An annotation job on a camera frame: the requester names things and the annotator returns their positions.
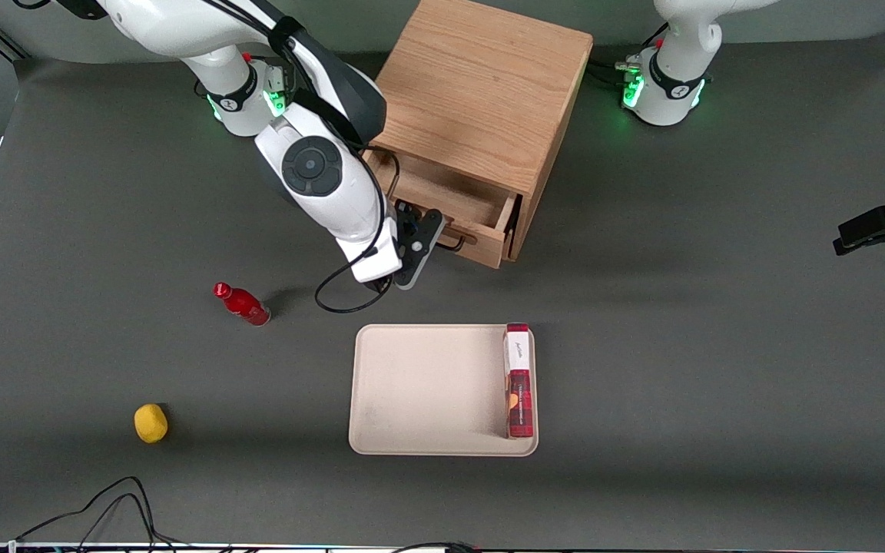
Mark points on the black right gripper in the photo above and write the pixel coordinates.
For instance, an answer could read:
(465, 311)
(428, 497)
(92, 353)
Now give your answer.
(406, 219)

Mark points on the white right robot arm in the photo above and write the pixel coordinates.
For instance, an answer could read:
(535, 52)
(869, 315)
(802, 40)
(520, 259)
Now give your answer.
(335, 192)

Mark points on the wooden drawer cabinet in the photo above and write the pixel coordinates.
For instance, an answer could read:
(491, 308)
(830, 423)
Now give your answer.
(488, 77)

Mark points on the red bottle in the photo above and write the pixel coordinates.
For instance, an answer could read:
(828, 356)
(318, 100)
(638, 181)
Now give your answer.
(246, 306)

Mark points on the beige plastic tray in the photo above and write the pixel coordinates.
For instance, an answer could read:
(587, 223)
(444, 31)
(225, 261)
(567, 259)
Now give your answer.
(427, 399)

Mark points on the red and white carton box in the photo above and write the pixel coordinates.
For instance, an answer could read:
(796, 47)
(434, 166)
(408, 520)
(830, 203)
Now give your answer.
(519, 399)

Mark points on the yellow lemon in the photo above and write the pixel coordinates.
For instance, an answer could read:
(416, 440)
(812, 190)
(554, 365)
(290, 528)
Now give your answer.
(150, 424)

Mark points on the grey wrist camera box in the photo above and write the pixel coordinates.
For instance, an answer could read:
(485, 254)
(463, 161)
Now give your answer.
(419, 250)

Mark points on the black clamp mount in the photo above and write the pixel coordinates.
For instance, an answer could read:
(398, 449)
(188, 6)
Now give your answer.
(873, 226)

